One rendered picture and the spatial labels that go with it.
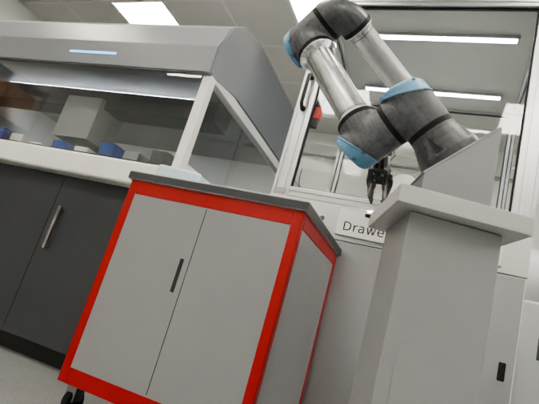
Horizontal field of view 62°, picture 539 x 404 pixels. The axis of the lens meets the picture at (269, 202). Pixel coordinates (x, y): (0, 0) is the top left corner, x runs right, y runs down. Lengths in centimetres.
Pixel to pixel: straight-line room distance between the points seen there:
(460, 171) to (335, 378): 99
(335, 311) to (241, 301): 61
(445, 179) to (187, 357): 80
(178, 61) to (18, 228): 108
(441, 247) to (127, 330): 90
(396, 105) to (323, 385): 107
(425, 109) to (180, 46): 137
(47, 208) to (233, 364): 136
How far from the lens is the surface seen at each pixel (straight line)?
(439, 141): 112
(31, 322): 221
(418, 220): 100
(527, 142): 199
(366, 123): 118
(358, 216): 183
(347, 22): 143
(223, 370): 126
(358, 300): 178
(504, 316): 178
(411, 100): 116
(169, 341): 134
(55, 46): 272
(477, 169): 107
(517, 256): 183
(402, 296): 97
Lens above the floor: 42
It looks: 14 degrees up
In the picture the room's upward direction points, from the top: 16 degrees clockwise
